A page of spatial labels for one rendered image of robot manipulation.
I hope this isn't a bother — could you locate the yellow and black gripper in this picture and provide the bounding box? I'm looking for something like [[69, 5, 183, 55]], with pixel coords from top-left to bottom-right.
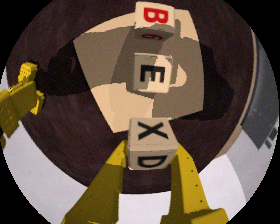
[[61, 140, 229, 224]]

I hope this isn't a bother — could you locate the tan flat mat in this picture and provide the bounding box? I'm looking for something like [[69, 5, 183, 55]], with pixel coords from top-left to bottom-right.
[[73, 9, 204, 133]]

